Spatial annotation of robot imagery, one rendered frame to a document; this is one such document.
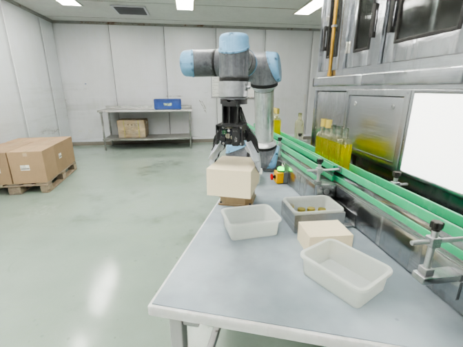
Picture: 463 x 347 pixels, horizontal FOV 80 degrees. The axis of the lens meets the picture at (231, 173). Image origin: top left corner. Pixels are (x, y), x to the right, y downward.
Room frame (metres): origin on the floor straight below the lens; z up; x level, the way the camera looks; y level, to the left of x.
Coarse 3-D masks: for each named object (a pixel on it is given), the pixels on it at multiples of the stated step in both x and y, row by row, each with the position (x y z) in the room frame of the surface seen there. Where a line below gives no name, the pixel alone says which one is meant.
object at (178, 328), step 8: (176, 320) 0.65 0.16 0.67; (176, 328) 0.65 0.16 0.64; (184, 328) 0.66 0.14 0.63; (216, 328) 1.07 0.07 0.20; (176, 336) 0.65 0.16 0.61; (184, 336) 0.66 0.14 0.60; (216, 336) 1.03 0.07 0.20; (176, 344) 0.65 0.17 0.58; (184, 344) 0.65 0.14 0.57; (208, 344) 0.98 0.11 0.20
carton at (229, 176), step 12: (228, 156) 0.85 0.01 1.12; (216, 168) 0.71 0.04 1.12; (228, 168) 0.71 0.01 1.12; (240, 168) 0.71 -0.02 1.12; (252, 168) 0.71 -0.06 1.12; (216, 180) 0.70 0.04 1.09; (228, 180) 0.69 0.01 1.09; (240, 180) 0.68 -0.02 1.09; (252, 180) 0.70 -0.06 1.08; (216, 192) 0.70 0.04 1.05; (228, 192) 0.69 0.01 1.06; (240, 192) 0.68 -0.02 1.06; (252, 192) 0.71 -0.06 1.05
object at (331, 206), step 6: (288, 198) 1.18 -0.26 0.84; (294, 198) 1.19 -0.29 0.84; (300, 198) 1.19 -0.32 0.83; (306, 198) 1.19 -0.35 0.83; (312, 198) 1.20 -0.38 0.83; (318, 198) 1.20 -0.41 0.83; (324, 198) 1.20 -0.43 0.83; (330, 198) 1.17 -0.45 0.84; (288, 204) 1.10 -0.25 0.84; (294, 204) 1.18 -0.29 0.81; (300, 204) 1.19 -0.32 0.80; (306, 204) 1.19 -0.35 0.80; (312, 204) 1.20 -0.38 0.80; (318, 204) 1.20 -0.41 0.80; (324, 204) 1.20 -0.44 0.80; (330, 204) 1.16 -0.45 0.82; (336, 204) 1.11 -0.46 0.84; (294, 210) 1.04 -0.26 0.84; (306, 210) 1.19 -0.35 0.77; (324, 210) 1.05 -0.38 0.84; (330, 210) 1.04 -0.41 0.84; (336, 210) 1.05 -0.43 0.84; (342, 210) 1.05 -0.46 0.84
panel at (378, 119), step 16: (352, 96) 1.54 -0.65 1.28; (368, 96) 1.40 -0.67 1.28; (384, 96) 1.28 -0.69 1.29; (400, 96) 1.20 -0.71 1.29; (352, 112) 1.52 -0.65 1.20; (368, 112) 1.38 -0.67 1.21; (384, 112) 1.27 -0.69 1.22; (400, 112) 1.17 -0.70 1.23; (352, 128) 1.50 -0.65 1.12; (368, 128) 1.37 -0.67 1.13; (384, 128) 1.25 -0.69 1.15; (400, 128) 1.15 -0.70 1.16; (352, 144) 1.48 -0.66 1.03; (368, 144) 1.35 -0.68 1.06; (384, 144) 1.23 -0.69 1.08; (400, 144) 1.13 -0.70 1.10; (368, 160) 1.32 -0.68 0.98; (384, 160) 1.21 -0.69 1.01; (400, 160) 1.11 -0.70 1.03; (416, 176) 1.02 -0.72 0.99; (448, 192) 0.88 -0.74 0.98
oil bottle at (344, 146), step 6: (342, 138) 1.32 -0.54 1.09; (348, 138) 1.32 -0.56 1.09; (336, 144) 1.35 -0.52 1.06; (342, 144) 1.30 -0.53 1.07; (348, 144) 1.31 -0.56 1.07; (336, 150) 1.34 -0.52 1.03; (342, 150) 1.30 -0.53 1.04; (348, 150) 1.31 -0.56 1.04; (336, 156) 1.34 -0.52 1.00; (342, 156) 1.30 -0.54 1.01; (348, 156) 1.31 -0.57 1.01; (336, 162) 1.33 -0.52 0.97; (342, 162) 1.30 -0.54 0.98; (348, 162) 1.31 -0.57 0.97; (348, 168) 1.31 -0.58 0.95
